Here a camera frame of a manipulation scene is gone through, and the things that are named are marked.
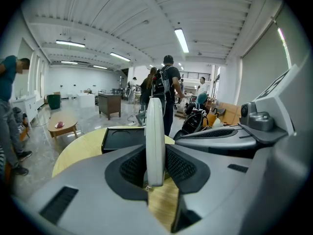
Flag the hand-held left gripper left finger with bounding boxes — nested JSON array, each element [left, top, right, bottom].
[[14, 143, 170, 235]]

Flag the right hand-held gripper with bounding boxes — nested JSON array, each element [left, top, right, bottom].
[[174, 54, 313, 159]]

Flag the green bin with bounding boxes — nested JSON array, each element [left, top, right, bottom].
[[46, 94, 61, 110]]

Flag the grey roller blind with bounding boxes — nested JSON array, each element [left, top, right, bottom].
[[241, 6, 291, 107]]

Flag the black metal railing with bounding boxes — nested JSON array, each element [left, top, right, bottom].
[[180, 71, 211, 81]]

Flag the black box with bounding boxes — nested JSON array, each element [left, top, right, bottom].
[[101, 127, 147, 154]]

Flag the oval wooden coffee table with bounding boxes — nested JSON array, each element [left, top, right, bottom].
[[47, 113, 79, 144]]

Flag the dark wooden cabinet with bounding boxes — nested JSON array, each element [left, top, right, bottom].
[[98, 93, 122, 120]]

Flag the white round plate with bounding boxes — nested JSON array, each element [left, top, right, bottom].
[[144, 97, 166, 187]]

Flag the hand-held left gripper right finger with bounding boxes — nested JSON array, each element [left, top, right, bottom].
[[164, 143, 313, 235]]

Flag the white sink cabinet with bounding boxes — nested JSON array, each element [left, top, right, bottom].
[[11, 94, 39, 127]]

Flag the black grey backpack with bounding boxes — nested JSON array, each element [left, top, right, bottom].
[[151, 66, 171, 95]]

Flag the white pedestal block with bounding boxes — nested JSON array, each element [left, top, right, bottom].
[[77, 93, 95, 108]]

